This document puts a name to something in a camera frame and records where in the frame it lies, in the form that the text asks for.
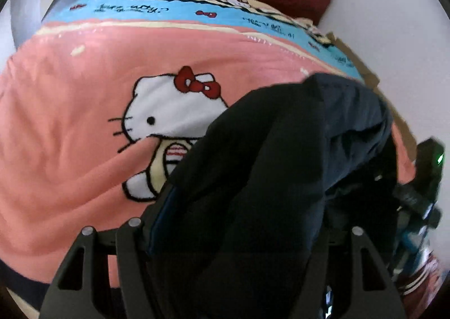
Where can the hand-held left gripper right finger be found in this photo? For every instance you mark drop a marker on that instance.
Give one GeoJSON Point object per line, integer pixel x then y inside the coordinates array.
{"type": "Point", "coordinates": [342, 269]}

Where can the pink cartoon cat printed blanket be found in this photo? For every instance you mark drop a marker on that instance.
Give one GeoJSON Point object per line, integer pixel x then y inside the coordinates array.
{"type": "Point", "coordinates": [88, 76]}

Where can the dark navy jacket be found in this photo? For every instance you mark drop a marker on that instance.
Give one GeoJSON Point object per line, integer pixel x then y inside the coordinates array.
{"type": "Point", "coordinates": [263, 164]}

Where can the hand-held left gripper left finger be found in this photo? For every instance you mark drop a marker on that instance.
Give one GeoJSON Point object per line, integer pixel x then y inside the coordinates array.
{"type": "Point", "coordinates": [157, 224]}

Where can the person's right hand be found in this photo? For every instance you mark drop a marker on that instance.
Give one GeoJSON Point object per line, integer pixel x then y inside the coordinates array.
{"type": "Point", "coordinates": [415, 241]}

